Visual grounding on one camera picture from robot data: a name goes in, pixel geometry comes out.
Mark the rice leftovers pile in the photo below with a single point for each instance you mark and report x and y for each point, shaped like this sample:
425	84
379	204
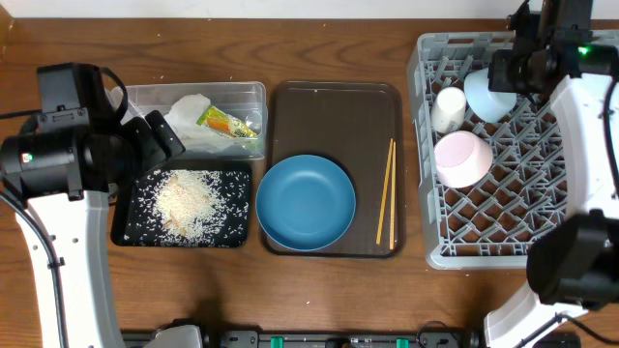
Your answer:
188	205

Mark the black tray bin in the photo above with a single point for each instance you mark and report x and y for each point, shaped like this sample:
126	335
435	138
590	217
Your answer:
242	232

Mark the wooden chopstick left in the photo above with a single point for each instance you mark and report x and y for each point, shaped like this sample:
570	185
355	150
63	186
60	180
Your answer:
384	193

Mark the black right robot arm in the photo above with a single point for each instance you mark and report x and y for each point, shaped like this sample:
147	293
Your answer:
573	269

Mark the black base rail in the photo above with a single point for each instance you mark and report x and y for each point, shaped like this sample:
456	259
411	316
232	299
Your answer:
431	339

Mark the dark blue plate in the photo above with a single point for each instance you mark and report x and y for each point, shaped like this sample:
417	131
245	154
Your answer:
305	203

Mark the brown serving tray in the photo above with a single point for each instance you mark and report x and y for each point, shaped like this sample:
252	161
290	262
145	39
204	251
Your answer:
350	124

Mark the pink bowl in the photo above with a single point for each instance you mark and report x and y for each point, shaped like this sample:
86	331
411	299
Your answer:
462	159

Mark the clear plastic bin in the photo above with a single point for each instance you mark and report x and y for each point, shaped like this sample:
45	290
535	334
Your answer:
244	100

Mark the grey dishwasher rack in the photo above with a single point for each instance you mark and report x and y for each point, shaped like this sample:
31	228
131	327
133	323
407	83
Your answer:
493	223

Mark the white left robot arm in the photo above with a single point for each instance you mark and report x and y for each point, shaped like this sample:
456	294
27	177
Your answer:
57	181

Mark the wooden chopstick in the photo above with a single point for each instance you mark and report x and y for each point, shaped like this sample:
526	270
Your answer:
384	193
393	198

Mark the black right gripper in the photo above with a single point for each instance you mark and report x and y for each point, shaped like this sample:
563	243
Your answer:
498	80

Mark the green yellow snack wrapper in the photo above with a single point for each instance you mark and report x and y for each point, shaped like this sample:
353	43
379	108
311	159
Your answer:
217	120

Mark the wooden chopstick right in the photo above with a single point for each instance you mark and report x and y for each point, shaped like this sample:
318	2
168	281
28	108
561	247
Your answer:
393	198

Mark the light blue small bowl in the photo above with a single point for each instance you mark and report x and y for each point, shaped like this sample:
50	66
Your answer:
489	106

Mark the cream plastic cup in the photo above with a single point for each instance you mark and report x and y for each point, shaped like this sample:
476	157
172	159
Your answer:
448	111

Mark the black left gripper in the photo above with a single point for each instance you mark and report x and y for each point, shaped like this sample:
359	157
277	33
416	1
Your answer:
154	153

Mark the white napkin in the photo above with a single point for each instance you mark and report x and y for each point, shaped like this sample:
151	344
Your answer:
182	117

